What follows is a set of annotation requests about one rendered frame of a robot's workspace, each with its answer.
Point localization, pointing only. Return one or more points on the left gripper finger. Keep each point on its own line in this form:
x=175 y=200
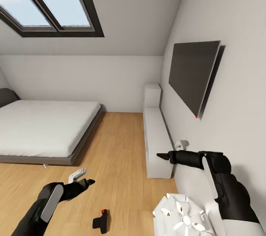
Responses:
x=90 y=182

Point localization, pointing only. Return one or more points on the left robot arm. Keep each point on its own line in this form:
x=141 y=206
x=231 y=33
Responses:
x=40 y=213

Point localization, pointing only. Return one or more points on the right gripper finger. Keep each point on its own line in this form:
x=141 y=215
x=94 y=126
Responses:
x=164 y=155

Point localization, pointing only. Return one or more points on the bookcase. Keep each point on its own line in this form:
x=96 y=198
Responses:
x=156 y=136

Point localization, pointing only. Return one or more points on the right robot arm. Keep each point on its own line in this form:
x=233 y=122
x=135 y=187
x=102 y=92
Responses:
x=233 y=199

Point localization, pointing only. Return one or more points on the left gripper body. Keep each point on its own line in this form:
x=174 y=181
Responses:
x=78 y=188

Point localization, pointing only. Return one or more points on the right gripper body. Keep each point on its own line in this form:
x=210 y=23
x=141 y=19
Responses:
x=180 y=157

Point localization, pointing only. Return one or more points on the digital camera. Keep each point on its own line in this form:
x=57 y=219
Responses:
x=101 y=222

